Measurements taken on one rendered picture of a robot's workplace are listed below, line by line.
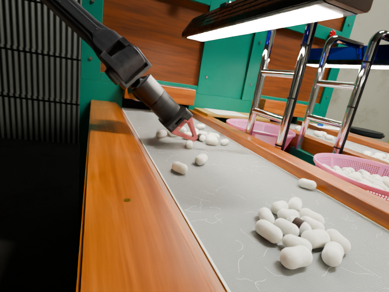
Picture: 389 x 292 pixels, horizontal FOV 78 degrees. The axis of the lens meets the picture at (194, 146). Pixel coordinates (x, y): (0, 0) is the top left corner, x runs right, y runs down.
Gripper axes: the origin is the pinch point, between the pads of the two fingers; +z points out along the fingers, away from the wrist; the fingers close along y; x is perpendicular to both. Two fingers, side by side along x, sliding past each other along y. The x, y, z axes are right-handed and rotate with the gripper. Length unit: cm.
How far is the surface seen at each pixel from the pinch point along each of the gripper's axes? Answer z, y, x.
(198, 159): -3.1, -14.9, 3.5
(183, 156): -3.0, -9.0, 5.2
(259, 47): 15, 48, -57
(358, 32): 148, 176, -251
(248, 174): 5.3, -19.3, -1.4
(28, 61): -73, 233, 49
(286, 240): -2.0, -40.1, 3.3
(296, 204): 3.3, -33.7, -1.8
